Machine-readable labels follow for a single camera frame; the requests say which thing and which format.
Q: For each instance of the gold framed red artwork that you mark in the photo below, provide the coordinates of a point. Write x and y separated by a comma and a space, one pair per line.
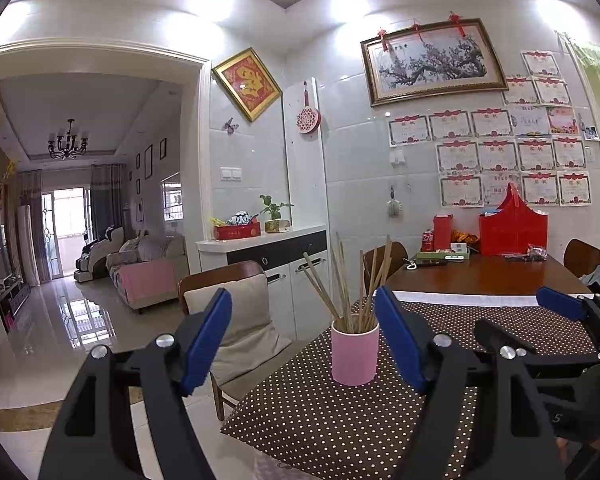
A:
247, 85

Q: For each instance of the group of award certificates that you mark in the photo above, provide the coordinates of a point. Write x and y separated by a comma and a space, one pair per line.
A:
500, 155

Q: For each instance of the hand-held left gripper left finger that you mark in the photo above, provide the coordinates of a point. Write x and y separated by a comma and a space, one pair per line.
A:
207, 340

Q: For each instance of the bundle of wooden chopsticks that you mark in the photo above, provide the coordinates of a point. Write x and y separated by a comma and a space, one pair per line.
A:
305, 410
341, 270

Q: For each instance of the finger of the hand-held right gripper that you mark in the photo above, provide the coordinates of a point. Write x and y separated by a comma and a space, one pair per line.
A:
562, 304
490, 332

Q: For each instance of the massage chair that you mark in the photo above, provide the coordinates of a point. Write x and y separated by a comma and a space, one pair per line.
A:
97, 255

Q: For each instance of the grey hanging ornament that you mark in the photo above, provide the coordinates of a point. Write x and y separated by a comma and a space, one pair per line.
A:
393, 206

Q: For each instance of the glass balcony door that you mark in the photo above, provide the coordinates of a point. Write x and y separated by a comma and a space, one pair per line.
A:
67, 230

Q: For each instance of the black white patterned bowl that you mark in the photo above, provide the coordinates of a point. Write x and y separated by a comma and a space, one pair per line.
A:
242, 219

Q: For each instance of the grey curtain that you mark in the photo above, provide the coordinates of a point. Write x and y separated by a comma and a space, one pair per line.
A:
105, 200
32, 225

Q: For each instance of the pink paper cup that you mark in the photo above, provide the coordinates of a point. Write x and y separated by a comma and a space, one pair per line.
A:
355, 355

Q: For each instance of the sofa with pink cover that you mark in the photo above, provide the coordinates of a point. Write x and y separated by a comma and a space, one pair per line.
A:
145, 270

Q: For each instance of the orange snack packets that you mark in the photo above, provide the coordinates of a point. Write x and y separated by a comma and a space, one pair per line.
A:
466, 239

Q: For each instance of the round red fan ornament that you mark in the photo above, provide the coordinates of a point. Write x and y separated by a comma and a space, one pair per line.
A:
308, 120

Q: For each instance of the red gift bag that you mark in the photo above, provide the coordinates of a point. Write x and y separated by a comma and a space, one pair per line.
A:
512, 232

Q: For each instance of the white wall socket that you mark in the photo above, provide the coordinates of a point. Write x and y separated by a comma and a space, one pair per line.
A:
397, 157

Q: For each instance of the potted green plant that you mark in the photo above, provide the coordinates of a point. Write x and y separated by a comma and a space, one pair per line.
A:
276, 212

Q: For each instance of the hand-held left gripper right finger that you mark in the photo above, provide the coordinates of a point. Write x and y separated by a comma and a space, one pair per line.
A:
397, 340

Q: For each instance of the wooden chair with cushion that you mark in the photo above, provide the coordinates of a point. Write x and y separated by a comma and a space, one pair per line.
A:
205, 275

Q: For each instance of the white light switch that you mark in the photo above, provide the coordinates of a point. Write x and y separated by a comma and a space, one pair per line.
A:
231, 173

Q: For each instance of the brown wooden chair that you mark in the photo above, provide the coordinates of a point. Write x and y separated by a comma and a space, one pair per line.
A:
580, 255
400, 255

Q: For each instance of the green wall poster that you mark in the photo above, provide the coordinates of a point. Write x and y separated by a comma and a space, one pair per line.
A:
597, 55

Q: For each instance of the television stand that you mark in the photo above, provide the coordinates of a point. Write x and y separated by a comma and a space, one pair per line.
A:
10, 300

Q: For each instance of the butterfly wall decoration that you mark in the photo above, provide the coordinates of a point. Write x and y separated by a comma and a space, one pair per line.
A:
231, 126

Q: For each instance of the small wall photo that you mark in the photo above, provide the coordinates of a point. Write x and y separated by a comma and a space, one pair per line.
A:
591, 133

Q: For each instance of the red gift box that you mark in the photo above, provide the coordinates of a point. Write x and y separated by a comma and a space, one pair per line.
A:
237, 232

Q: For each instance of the white black sideboard cabinet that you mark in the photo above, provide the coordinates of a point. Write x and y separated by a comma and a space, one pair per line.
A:
280, 255

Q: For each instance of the framed plum blossom painting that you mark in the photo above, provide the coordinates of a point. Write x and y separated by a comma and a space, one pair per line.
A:
435, 60

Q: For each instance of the small wall picture frames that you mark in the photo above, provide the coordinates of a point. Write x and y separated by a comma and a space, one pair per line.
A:
149, 157

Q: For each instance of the black chandelier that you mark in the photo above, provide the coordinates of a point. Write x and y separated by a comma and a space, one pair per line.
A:
68, 144

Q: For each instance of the green tray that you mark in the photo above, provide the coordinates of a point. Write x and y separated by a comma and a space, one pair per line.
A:
440, 257

